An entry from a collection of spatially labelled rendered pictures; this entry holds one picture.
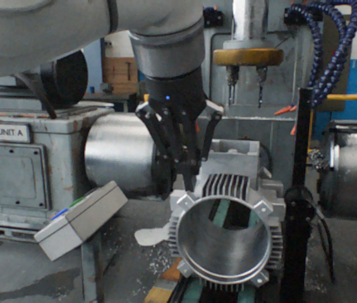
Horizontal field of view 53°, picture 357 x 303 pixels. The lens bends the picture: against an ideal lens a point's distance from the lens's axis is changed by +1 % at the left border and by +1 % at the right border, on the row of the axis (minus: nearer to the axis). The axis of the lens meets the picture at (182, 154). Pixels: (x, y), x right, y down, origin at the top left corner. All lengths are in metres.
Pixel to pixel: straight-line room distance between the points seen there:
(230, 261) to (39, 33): 0.52
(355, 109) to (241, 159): 6.00
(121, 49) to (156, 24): 5.85
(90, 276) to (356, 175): 0.59
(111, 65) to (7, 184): 5.07
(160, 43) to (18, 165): 0.72
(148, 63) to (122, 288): 0.59
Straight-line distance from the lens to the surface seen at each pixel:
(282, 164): 1.07
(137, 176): 0.92
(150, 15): 0.38
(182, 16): 0.40
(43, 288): 0.93
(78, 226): 0.56
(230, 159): 0.63
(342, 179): 0.86
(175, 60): 0.42
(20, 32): 0.31
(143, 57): 0.43
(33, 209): 1.08
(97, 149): 0.95
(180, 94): 0.45
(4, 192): 1.11
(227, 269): 0.67
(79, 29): 0.34
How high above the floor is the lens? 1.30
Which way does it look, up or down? 14 degrees down
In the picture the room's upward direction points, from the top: straight up
